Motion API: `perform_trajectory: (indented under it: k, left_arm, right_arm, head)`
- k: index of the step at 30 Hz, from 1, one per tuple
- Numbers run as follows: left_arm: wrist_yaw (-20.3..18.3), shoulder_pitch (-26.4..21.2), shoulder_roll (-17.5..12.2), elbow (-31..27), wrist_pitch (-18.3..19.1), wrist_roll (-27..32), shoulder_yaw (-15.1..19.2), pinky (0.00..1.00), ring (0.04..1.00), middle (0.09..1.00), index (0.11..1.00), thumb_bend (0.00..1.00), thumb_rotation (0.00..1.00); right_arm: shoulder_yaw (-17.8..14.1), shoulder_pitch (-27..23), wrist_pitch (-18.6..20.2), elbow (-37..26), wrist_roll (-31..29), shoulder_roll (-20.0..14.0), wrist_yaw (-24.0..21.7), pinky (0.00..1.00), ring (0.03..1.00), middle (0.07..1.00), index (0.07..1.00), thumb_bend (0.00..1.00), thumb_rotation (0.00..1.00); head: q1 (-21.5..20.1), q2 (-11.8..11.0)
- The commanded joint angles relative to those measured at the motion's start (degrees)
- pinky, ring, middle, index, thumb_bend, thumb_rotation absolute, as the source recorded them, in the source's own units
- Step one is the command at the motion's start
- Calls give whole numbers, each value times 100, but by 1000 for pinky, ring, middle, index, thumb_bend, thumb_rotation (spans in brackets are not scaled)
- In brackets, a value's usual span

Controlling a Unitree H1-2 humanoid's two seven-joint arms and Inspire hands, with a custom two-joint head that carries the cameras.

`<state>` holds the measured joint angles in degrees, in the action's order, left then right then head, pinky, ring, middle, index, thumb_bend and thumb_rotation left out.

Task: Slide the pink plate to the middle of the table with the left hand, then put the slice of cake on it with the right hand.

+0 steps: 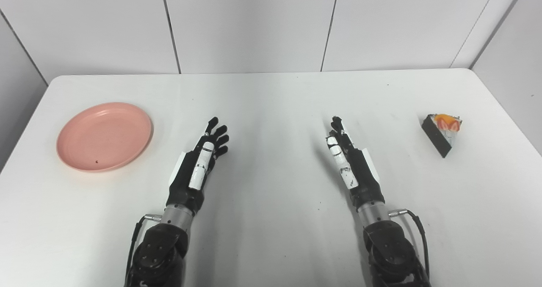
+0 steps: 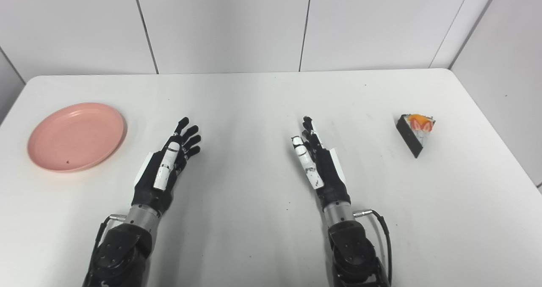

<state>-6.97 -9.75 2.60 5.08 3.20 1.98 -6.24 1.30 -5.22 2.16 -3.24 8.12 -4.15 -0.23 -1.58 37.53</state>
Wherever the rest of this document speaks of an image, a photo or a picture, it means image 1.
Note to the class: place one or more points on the fruit topped cake slice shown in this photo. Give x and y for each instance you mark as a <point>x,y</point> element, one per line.
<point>438,136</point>

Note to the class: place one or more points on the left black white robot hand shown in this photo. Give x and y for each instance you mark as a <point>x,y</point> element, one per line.
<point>186,181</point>

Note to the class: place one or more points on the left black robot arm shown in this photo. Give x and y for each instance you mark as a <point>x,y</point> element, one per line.
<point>159,253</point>

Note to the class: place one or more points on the pink round plate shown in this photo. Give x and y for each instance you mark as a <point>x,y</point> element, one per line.
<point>103,136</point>

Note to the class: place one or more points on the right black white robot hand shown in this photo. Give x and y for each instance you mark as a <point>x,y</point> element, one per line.
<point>364,177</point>

